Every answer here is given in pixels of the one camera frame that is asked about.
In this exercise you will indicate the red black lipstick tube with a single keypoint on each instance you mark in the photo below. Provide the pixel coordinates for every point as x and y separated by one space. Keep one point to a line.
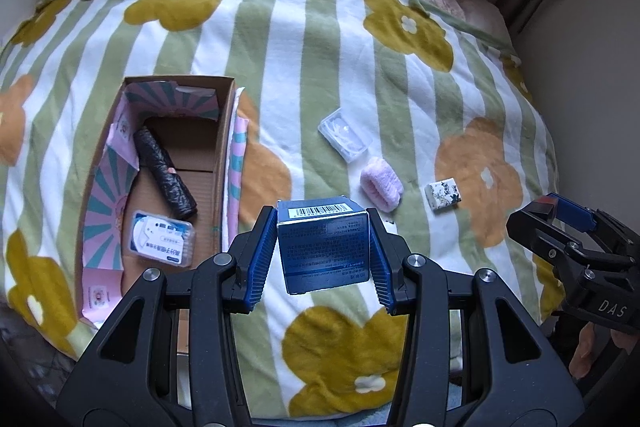
544 208

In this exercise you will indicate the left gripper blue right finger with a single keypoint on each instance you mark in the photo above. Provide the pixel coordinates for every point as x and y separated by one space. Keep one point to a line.
385 266

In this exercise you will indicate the small white floral box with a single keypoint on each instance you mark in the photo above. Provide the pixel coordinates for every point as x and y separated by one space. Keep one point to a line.
442 194

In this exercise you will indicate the open cardboard box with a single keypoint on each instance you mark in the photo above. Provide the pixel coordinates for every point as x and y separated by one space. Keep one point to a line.
155 195

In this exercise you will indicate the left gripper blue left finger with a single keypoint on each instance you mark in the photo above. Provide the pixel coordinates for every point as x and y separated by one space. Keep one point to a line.
256 258

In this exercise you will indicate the black bag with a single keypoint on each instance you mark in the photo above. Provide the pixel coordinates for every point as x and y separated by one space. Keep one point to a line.
156 159

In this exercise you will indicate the dental floss labelled box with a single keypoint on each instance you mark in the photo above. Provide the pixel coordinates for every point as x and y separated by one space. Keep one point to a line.
162 239

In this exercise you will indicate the floral striped blanket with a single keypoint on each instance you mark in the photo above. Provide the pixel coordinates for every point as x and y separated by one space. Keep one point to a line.
439 98

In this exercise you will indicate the clear floss pick box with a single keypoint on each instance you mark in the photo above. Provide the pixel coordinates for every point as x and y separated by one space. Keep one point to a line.
348 138

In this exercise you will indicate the blue small carton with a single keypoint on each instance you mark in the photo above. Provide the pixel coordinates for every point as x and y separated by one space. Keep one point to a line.
324 243

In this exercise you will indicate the person's right hand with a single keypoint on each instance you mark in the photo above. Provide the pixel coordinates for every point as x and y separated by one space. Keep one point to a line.
582 359

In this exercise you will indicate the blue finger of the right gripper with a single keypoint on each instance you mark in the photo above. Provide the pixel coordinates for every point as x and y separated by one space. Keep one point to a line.
545 239
580 218

